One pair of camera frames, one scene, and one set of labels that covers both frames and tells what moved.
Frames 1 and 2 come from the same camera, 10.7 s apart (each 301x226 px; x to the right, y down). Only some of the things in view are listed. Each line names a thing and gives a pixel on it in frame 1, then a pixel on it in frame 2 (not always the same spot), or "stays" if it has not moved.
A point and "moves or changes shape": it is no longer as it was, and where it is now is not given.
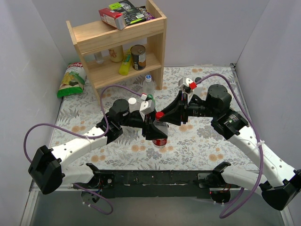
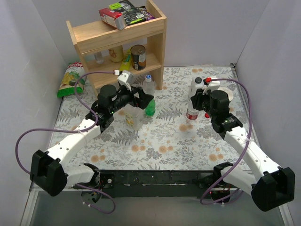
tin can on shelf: [138, 57] stays
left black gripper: [146, 127] -> [137, 98]
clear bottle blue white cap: [148, 85] stays
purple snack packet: [148, 15] stays
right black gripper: [184, 111] -> [196, 99]
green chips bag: [73, 81] stays
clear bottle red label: [163, 127] moves or changes shape
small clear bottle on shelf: [99, 57] stays
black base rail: [151, 184] stays
